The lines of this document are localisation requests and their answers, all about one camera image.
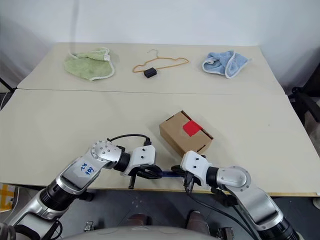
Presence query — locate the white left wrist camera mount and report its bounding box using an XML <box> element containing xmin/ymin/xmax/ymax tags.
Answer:
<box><xmin>120</xmin><ymin>145</ymin><xmax>157</xmax><ymax>177</ymax></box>

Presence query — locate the red tape patch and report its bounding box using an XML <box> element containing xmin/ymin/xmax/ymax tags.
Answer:
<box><xmin>182</xmin><ymin>120</ymin><xmax>203</xmax><ymax>138</ymax></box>

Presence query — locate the yellow white package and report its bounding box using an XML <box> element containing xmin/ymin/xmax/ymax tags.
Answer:
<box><xmin>0</xmin><ymin>183</ymin><xmax>20</xmax><ymax>212</ymax></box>

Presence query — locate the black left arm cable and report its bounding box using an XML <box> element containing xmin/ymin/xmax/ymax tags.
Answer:
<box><xmin>106</xmin><ymin>134</ymin><xmax>152</xmax><ymax>147</ymax></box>

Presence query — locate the black stand leg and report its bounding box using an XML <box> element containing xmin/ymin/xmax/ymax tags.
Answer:
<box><xmin>0</xmin><ymin>76</ymin><xmax>17</xmax><ymax>93</ymax></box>

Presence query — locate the green towel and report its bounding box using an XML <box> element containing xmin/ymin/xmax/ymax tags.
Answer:
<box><xmin>63</xmin><ymin>47</ymin><xmax>116</xmax><ymax>82</ymax></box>

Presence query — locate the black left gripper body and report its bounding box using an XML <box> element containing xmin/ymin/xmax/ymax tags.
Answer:
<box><xmin>128</xmin><ymin>164</ymin><xmax>157</xmax><ymax>190</ymax></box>

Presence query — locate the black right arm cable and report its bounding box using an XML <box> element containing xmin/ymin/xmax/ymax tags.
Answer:
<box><xmin>183</xmin><ymin>174</ymin><xmax>261</xmax><ymax>240</ymax></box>

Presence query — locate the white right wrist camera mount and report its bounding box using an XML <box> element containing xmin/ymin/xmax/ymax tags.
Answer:
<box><xmin>180</xmin><ymin>150</ymin><xmax>213</xmax><ymax>188</ymax></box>

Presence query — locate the small black box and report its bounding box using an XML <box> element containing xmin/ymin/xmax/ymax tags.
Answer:
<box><xmin>143</xmin><ymin>67</ymin><xmax>158</xmax><ymax>79</ymax></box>

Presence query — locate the blue cutter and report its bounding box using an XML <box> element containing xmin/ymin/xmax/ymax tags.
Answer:
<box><xmin>159</xmin><ymin>169</ymin><xmax>185</xmax><ymax>179</ymax></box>

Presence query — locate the brown rounded shape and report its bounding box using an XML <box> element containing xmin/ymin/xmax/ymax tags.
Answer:
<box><xmin>187</xmin><ymin>210</ymin><xmax>211</xmax><ymax>235</ymax></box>

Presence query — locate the grey robot torso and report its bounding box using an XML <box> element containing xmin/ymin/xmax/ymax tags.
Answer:
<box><xmin>62</xmin><ymin>226</ymin><xmax>218</xmax><ymax>240</ymax></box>

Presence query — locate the brown cardboard box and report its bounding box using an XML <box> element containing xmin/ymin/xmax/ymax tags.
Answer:
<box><xmin>159</xmin><ymin>110</ymin><xmax>214</xmax><ymax>158</ymax></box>

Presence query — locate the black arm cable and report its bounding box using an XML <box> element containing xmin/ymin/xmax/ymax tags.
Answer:
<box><xmin>183</xmin><ymin>174</ymin><xmax>261</xmax><ymax>240</ymax></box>
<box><xmin>106</xmin><ymin>134</ymin><xmax>152</xmax><ymax>147</ymax></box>

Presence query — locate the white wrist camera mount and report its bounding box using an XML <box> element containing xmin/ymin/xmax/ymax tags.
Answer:
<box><xmin>180</xmin><ymin>150</ymin><xmax>213</xmax><ymax>188</ymax></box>
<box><xmin>120</xmin><ymin>145</ymin><xmax>157</xmax><ymax>177</ymax></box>

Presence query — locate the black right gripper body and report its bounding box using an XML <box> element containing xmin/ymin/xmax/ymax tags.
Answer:
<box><xmin>183</xmin><ymin>172</ymin><xmax>202</xmax><ymax>194</ymax></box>

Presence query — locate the orange wire hanger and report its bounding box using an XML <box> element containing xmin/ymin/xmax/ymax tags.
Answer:
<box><xmin>131</xmin><ymin>48</ymin><xmax>190</xmax><ymax>74</ymax></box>

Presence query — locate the blue towel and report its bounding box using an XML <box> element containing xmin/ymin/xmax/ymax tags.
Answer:
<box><xmin>201</xmin><ymin>50</ymin><xmax>253</xmax><ymax>80</ymax></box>

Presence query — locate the black office chair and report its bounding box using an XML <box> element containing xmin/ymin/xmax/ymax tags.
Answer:
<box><xmin>289</xmin><ymin>47</ymin><xmax>320</xmax><ymax>133</ymax></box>

